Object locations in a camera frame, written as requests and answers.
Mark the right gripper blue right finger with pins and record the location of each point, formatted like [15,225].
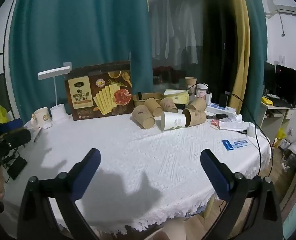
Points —
[263,220]

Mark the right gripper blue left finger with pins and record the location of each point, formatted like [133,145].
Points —
[37,219]

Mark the white paper cup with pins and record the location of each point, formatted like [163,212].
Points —
[171,120]

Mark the yellow plastic bag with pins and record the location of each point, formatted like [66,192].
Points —
[3,115]

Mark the black pen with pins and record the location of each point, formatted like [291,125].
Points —
[37,134]

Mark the white cartoon mug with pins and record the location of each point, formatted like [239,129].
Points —
[41,119]

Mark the white desk lamp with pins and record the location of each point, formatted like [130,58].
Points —
[58,111]

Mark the blue white card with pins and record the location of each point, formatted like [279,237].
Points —
[231,145]

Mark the white crumpled paper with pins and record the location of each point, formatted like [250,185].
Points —
[231,123]

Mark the white desk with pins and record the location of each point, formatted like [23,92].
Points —
[272,118]

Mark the brown cracker box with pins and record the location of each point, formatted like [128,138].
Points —
[100,91]

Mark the white textured tablecloth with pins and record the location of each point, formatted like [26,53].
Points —
[145,177]

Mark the blue white box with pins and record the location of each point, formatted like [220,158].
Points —
[217,109]

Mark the yellow curtain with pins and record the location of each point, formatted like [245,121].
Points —
[243,41]

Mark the black monitor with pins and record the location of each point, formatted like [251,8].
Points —
[280,85]

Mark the clear jar white lid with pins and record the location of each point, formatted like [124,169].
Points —
[201,90]

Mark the yellow bowl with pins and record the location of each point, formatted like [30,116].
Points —
[178,96]

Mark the upright brown paper cup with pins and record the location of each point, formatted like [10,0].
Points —
[190,83]

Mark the tan utensil tray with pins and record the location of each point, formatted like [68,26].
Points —
[140,100]

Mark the white air conditioner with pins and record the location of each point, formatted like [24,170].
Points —
[279,9]

